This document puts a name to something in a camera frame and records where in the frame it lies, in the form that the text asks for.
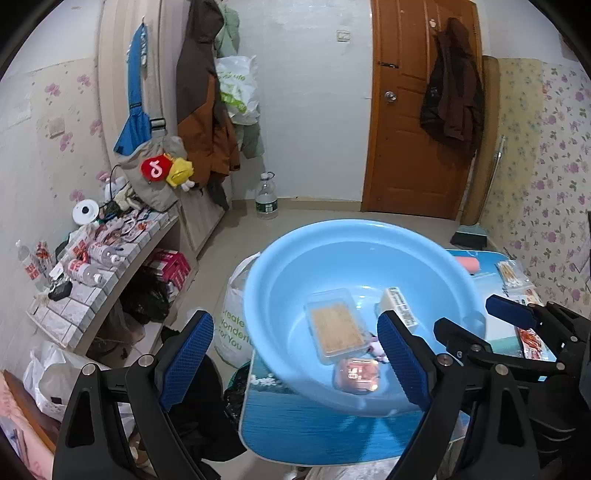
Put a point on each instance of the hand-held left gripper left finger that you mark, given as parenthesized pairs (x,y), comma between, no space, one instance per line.
(184,364)

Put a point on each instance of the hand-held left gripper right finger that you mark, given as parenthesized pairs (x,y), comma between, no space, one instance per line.
(406,364)

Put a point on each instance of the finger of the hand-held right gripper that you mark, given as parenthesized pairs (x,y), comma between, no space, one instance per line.
(508,308)
(455,337)

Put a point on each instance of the clear cotton swab bag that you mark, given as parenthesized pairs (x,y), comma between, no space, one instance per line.
(510,274)

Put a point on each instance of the white and red snack packet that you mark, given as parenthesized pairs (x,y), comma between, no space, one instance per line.
(531,339)

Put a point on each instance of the pink round snack packet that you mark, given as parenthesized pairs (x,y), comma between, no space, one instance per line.
(355,374)

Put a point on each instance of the pink lint roller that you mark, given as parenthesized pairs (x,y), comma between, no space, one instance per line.
(468,265)

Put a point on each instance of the white small carton box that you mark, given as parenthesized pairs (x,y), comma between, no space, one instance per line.
(397,302)

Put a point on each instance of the clear toothpick box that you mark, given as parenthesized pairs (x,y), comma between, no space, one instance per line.
(334,327)

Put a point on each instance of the blue plastic basin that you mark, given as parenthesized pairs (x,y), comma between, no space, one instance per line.
(323,258)

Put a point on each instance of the white shopping bag green letters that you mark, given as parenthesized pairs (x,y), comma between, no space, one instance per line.
(235,323)

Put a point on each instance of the black garbage bag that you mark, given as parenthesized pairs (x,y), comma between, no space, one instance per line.
(147,300)

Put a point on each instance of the pink cardboard box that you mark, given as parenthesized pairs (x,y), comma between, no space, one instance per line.
(168,267)

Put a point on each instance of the white tiled shelf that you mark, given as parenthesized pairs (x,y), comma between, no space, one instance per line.
(69,323)

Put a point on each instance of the crumpled white plastic bag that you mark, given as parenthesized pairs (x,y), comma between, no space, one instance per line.
(51,378)

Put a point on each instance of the small black item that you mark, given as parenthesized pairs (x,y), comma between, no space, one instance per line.
(60,291)

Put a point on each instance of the cluster of red label bottles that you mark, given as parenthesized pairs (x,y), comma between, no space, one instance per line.
(92,251)

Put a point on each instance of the grey fabric bag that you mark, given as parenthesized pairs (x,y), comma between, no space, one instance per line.
(152,194)

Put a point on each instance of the pink cloth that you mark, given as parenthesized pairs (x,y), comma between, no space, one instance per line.
(18,434)

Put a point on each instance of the large clear water bottle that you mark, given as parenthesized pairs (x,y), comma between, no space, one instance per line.
(267,203)

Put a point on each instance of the yellow plush toy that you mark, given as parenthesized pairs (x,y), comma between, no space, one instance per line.
(181,171)

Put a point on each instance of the red plush toy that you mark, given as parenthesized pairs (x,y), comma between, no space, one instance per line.
(154,169)

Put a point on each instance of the brown wooden door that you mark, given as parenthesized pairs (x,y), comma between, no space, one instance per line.
(406,138)

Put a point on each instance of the leaning brown board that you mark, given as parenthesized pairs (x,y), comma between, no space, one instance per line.
(489,92)

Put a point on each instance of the dark brown jacket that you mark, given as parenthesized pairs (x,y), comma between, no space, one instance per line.
(455,92)

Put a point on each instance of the pale green coat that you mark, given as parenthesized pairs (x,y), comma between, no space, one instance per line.
(251,143)

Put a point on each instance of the metal door knob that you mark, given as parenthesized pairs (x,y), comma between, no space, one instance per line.
(390,96)

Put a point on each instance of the brown and orange jacket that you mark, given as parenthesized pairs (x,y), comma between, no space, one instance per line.
(198,92)

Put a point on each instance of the blue sling bag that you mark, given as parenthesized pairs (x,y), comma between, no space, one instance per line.
(136,92)

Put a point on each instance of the white plastic bag green print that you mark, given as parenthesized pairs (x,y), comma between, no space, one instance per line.
(240,92)

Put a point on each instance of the light wooden wardrobe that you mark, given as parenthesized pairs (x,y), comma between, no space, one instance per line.
(166,69)

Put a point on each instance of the white wall socket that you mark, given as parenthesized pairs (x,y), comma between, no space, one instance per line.
(55,126)

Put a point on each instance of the white light switch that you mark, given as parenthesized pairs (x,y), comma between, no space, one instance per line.
(343,35)

